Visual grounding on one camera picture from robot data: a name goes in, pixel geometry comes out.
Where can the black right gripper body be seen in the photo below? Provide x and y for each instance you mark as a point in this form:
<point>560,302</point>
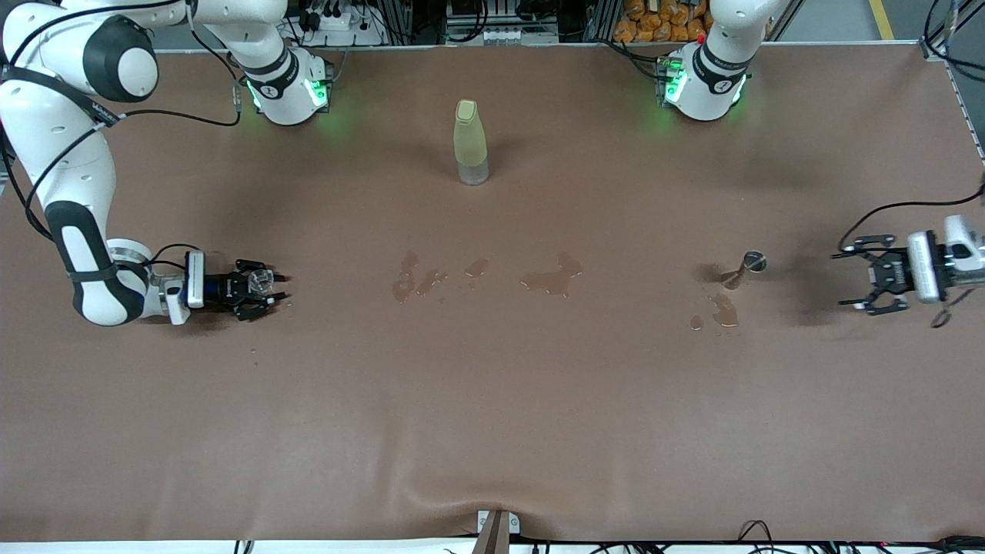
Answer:
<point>223,290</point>

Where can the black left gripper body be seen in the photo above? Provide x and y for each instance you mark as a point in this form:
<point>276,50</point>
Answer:
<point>893,278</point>

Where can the clear glass cup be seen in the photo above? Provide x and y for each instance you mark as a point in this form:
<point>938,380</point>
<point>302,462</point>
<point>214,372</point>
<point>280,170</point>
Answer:
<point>262,285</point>

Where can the steel double jigger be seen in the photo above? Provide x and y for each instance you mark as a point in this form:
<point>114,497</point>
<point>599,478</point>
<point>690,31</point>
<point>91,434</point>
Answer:
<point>755,262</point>

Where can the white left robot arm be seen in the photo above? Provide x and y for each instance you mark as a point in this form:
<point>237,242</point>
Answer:
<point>712,77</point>

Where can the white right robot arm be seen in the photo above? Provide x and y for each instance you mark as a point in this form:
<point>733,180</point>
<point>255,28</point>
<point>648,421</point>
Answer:
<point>73,154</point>

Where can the yellow-green frosted bottle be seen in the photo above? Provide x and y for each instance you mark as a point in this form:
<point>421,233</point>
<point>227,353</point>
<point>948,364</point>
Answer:
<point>470,142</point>

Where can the white power strip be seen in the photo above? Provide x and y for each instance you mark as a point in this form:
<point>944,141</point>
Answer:
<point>338,21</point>

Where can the brown table mat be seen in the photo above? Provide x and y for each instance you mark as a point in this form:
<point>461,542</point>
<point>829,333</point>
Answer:
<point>492,423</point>

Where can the orange snack bag pile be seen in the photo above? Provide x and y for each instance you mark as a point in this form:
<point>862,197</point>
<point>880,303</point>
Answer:
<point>662,23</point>

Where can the white connector block row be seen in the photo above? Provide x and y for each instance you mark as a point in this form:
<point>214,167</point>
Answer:
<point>504,35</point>

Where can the aluminium frame profile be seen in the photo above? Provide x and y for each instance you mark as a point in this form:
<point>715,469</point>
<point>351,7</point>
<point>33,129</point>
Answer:
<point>935,48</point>

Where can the grey bracket with post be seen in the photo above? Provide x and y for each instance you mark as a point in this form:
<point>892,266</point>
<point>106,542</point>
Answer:
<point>492,538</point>

